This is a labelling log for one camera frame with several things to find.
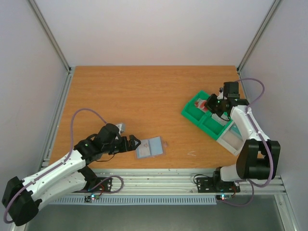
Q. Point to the left controller board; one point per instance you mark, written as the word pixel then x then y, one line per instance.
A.
pixel 92 197

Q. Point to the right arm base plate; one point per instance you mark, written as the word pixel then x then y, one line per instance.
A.
pixel 207 185

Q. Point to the red white cards stack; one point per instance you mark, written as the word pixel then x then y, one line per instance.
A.
pixel 200 104

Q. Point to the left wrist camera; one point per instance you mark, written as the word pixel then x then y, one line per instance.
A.
pixel 121 127

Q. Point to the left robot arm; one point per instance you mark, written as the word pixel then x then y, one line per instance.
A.
pixel 23 199

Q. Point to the green bin middle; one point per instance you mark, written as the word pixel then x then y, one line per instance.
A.
pixel 213 128

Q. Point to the grey slotted cable duct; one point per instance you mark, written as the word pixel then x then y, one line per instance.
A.
pixel 138 200

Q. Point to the teal cards stack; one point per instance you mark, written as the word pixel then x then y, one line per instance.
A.
pixel 234 130

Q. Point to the right controller board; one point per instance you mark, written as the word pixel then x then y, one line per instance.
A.
pixel 223 197

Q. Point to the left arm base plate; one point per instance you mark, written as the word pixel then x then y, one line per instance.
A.
pixel 101 185

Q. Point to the green bin far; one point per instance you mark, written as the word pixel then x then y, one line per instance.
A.
pixel 194 114

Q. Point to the aluminium corner post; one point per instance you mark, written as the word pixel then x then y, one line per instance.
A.
pixel 259 33
pixel 42 21

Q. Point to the controller board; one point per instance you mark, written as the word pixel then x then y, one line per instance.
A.
pixel 223 197
pixel 92 197

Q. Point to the aluminium corner post right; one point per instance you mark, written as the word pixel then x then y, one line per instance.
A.
pixel 259 33

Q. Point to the white translucent bin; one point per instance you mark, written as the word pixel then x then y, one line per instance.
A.
pixel 230 142

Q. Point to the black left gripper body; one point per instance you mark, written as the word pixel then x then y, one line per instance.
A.
pixel 109 148

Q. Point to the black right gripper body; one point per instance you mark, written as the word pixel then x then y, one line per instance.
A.
pixel 215 105

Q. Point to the green bin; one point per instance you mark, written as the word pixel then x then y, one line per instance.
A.
pixel 213 128
pixel 194 114

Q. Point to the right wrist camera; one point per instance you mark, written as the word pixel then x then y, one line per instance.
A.
pixel 220 92

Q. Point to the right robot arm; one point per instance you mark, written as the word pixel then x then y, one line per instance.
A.
pixel 258 159

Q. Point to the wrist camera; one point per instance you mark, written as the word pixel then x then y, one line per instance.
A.
pixel 121 127
pixel 220 92

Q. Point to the aluminium table edge rail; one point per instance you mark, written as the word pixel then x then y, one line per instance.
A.
pixel 177 182

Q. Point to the aluminium corner post left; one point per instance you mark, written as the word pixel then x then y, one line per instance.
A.
pixel 42 21

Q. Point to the white pink patterned card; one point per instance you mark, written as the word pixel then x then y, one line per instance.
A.
pixel 143 150

